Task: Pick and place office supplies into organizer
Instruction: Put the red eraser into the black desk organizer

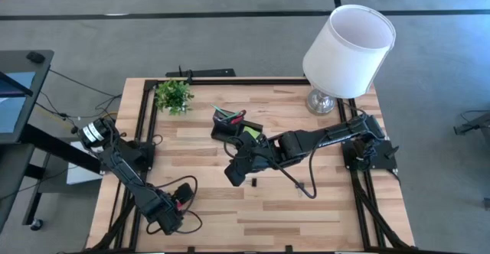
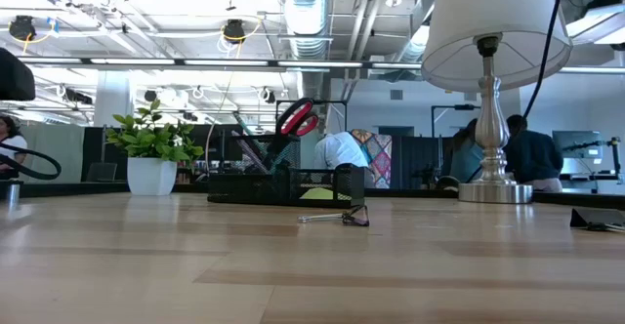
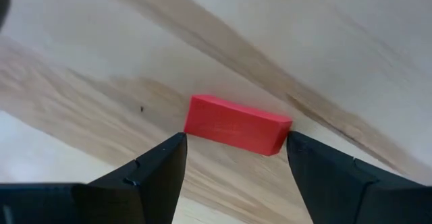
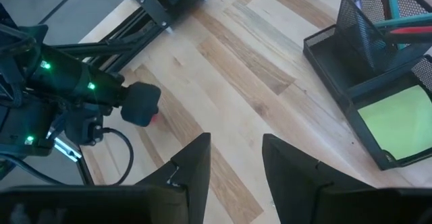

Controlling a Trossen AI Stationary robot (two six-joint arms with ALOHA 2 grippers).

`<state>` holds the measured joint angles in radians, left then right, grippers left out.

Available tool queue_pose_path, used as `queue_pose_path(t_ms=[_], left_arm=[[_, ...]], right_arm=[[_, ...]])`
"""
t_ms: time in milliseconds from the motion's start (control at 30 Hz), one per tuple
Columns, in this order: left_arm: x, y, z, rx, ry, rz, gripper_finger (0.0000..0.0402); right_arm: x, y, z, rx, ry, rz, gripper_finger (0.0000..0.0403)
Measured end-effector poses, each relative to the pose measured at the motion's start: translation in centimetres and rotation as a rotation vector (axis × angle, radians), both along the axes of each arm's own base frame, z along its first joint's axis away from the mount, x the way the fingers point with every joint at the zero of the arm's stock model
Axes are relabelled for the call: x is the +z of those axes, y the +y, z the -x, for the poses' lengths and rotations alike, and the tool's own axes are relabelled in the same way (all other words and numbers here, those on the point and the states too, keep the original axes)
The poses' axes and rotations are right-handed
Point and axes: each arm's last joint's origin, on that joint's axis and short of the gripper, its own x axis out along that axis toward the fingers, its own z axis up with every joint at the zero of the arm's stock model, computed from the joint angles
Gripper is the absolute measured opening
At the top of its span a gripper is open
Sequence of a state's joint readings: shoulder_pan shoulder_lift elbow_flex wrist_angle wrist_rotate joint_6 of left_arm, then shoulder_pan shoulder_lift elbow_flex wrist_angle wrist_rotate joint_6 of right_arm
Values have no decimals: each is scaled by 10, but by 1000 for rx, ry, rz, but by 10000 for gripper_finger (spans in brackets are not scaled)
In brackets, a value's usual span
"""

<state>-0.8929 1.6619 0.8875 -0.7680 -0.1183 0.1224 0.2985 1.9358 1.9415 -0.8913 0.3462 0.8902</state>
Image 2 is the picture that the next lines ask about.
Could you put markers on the silver metal cylinder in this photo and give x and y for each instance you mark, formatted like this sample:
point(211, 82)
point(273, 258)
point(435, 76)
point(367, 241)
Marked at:
point(11, 193)

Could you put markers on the black mesh desk organizer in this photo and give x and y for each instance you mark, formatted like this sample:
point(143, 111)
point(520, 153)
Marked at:
point(254, 192)

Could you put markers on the pale partition panel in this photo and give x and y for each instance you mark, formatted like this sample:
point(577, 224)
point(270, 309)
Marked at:
point(49, 153)

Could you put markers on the long ceiling light strip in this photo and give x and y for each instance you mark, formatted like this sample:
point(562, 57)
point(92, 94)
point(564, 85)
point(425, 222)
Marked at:
point(220, 62)

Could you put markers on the background computer monitor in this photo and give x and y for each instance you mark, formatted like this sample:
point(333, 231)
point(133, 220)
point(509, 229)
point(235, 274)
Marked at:
point(581, 143)

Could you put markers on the silver ceiling air duct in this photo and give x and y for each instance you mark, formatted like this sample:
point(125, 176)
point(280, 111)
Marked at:
point(305, 16)

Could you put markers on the green sticky note pad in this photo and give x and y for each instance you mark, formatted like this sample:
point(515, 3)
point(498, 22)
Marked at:
point(320, 194)

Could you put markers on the grey chair back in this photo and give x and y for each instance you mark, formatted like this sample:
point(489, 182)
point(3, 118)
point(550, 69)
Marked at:
point(102, 172)

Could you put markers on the purple pen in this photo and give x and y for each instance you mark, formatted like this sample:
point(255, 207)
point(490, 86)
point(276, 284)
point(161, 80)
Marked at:
point(249, 150)

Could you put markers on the white building column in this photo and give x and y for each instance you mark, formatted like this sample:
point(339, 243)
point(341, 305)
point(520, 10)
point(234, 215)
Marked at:
point(113, 99)

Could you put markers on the dark ribbed partition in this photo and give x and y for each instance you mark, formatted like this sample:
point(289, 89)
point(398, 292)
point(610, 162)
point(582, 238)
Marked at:
point(415, 163)

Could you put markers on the white shade silver table lamp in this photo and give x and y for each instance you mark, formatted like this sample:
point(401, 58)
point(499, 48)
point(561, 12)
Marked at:
point(490, 133)

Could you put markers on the teal pencil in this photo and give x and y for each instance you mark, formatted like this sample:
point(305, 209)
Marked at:
point(242, 123)

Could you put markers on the black aluminium table frame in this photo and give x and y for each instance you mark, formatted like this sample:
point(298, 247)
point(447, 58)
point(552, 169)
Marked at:
point(73, 190)

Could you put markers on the colourful geometric quilt panel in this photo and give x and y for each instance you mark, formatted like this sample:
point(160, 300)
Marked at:
point(378, 158)

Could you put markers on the person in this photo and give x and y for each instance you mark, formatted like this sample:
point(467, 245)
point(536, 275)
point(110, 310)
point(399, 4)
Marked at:
point(534, 158)
point(12, 133)
point(466, 160)
point(342, 150)

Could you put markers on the large black screen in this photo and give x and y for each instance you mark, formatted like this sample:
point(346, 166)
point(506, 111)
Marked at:
point(220, 143)

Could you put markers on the black binder clip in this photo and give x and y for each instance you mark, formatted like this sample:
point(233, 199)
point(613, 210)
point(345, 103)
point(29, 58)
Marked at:
point(355, 220)
point(595, 216)

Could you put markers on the green plant in white pot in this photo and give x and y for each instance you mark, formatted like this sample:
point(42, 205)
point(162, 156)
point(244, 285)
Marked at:
point(151, 175)

